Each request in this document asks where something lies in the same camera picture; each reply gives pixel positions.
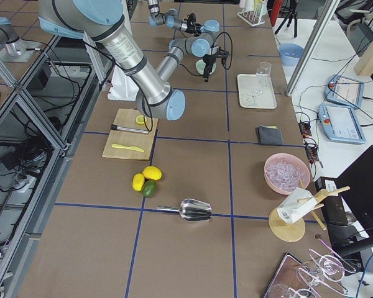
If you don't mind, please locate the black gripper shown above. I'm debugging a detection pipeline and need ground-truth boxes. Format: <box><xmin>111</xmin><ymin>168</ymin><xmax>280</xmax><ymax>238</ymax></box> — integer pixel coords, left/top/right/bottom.
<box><xmin>203</xmin><ymin>46</ymin><xmax>229</xmax><ymax>82</ymax></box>
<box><xmin>185</xmin><ymin>12</ymin><xmax>202</xmax><ymax>34</ymax></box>

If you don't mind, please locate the green ceramic bowl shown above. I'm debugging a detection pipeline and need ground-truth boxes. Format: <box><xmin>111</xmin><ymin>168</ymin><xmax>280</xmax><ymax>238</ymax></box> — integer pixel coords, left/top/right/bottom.
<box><xmin>195</xmin><ymin>60</ymin><xmax>216</xmax><ymax>75</ymax></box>

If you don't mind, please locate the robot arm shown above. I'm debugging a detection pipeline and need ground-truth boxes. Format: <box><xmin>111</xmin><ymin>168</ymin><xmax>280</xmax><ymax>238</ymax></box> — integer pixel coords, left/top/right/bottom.
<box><xmin>39</xmin><ymin>1</ymin><xmax>228</xmax><ymax>120</ymax></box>
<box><xmin>147</xmin><ymin>0</ymin><xmax>202</xmax><ymax>36</ymax></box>

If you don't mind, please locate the blue bowl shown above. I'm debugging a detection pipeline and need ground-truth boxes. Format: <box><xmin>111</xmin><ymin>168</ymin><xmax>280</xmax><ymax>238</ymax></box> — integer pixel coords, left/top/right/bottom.
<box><xmin>279</xmin><ymin>43</ymin><xmax>304</xmax><ymax>66</ymax></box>

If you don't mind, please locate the pink bowl with ice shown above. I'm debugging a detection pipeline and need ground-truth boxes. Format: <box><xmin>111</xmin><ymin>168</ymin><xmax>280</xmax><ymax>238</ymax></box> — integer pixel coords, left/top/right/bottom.
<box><xmin>264</xmin><ymin>153</ymin><xmax>311</xmax><ymax>195</ymax></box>

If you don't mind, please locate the shiny metal ice scoop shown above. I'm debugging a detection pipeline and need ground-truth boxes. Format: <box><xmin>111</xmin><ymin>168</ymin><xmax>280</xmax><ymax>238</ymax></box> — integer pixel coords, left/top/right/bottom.
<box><xmin>157</xmin><ymin>198</ymin><xmax>212</xmax><ymax>222</ymax></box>

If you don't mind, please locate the cream plastic tray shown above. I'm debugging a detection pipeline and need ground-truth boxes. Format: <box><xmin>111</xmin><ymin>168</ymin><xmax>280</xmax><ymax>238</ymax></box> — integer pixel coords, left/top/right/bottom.
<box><xmin>237</xmin><ymin>74</ymin><xmax>277</xmax><ymax>109</ymax></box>

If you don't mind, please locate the wine glass on tray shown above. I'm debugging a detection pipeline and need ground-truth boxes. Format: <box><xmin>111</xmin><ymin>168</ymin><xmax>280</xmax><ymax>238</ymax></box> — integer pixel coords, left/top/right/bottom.
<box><xmin>252</xmin><ymin>61</ymin><xmax>272</xmax><ymax>96</ymax></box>

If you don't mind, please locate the half cut lemon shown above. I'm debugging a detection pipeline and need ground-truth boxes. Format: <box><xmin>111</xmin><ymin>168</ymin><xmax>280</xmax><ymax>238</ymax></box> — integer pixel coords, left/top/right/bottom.
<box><xmin>135</xmin><ymin>115</ymin><xmax>145</xmax><ymax>125</ymax></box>

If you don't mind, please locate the dark grey folded cloth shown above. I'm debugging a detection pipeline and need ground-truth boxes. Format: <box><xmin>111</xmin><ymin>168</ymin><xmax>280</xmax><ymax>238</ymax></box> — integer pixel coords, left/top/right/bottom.
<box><xmin>256</xmin><ymin>125</ymin><xmax>283</xmax><ymax>145</ymax></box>

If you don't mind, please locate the wooden cutting board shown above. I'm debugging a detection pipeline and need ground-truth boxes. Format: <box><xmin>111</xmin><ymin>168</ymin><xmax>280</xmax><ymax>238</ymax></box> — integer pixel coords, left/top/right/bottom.
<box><xmin>102</xmin><ymin>109</ymin><xmax>158</xmax><ymax>160</ymax></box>

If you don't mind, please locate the yellow plastic knife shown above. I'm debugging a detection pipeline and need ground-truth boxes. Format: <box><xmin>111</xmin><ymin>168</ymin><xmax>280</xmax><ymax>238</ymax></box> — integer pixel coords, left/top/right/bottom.
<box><xmin>111</xmin><ymin>143</ymin><xmax>145</xmax><ymax>153</ymax></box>

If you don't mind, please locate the yellow lemon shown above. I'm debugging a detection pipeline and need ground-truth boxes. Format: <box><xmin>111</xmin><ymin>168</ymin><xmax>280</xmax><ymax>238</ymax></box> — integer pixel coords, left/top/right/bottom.
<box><xmin>142</xmin><ymin>166</ymin><xmax>162</xmax><ymax>181</ymax></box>
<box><xmin>132</xmin><ymin>173</ymin><xmax>145</xmax><ymax>192</ymax></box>

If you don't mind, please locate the green lime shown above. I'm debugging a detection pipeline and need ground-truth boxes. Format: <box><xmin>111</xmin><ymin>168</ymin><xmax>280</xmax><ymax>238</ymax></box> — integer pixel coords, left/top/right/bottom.
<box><xmin>141</xmin><ymin>180</ymin><xmax>157</xmax><ymax>197</ymax></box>

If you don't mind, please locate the far blue teach pendant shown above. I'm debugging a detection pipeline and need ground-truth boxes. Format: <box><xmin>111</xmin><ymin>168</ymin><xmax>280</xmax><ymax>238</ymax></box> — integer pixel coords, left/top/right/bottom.
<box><xmin>325</xmin><ymin>74</ymin><xmax>364</xmax><ymax>109</ymax></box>

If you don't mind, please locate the blue teach pendant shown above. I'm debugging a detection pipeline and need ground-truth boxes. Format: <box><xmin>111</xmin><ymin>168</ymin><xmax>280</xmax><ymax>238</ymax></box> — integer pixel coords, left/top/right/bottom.
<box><xmin>325</xmin><ymin>74</ymin><xmax>364</xmax><ymax>109</ymax></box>
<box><xmin>318</xmin><ymin>104</ymin><xmax>366</xmax><ymax>144</ymax></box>

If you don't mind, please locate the near blue teach pendant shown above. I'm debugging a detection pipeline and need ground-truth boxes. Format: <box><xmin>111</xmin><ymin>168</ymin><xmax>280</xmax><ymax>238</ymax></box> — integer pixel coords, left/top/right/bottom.
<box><xmin>318</xmin><ymin>104</ymin><xmax>366</xmax><ymax>144</ymax></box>

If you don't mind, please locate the round wooden stand base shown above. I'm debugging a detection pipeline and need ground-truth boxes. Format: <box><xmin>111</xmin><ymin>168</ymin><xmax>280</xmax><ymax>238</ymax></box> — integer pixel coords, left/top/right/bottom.
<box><xmin>269</xmin><ymin>209</ymin><xmax>306</xmax><ymax>243</ymax></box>

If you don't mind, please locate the black monitor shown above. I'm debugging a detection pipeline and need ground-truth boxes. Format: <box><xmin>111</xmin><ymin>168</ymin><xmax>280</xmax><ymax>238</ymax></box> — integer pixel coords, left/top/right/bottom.
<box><xmin>335</xmin><ymin>145</ymin><xmax>373</xmax><ymax>256</ymax></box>

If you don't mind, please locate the white wire cup rack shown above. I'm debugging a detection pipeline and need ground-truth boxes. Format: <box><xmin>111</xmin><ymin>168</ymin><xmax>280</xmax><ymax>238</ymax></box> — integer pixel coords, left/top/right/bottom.
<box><xmin>237</xmin><ymin>0</ymin><xmax>267</xmax><ymax>27</ymax></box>

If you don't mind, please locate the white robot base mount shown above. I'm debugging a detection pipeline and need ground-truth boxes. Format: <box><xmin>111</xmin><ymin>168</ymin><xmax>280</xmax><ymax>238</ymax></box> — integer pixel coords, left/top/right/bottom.
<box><xmin>108</xmin><ymin>66</ymin><xmax>139</xmax><ymax>101</ymax></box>

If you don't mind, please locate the black handled metal tool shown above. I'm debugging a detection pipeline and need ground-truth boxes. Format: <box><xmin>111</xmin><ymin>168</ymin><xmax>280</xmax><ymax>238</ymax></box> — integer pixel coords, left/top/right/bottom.
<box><xmin>110</xmin><ymin>124</ymin><xmax>149</xmax><ymax>134</ymax></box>

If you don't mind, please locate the aluminium frame post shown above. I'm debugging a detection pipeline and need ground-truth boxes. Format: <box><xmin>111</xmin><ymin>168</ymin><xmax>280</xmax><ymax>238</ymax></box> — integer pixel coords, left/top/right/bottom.
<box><xmin>285</xmin><ymin>0</ymin><xmax>340</xmax><ymax>96</ymax></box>

